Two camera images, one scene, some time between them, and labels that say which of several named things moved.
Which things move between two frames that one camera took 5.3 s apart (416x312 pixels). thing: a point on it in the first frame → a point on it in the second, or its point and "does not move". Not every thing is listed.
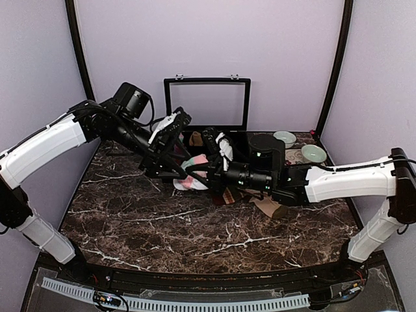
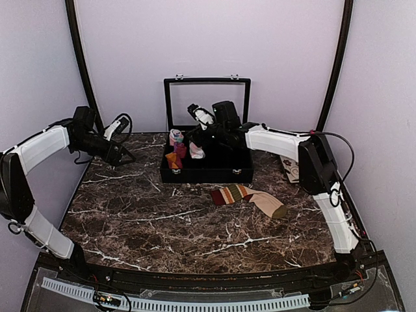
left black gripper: [152, 162] → [114, 160]
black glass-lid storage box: [223, 103] does not move
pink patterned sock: [191, 182] → [196, 152]
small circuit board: [105, 298] does not move
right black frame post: [348, 17] does not move
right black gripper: [215, 177] → [200, 138]
